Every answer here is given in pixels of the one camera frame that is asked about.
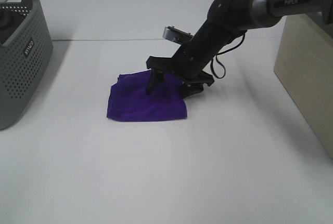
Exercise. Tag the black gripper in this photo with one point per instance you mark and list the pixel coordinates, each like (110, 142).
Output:
(186, 64)

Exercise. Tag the purple towel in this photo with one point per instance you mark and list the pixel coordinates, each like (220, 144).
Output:
(128, 101)

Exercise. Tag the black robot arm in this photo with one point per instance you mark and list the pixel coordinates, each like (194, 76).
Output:
(226, 20)

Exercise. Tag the beige basket with grey rim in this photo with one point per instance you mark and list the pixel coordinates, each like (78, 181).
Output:
(304, 67)

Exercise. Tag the grey perforated plastic basket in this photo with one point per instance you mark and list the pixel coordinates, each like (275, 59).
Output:
(26, 49)

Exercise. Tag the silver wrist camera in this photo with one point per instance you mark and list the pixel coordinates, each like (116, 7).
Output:
(175, 35)

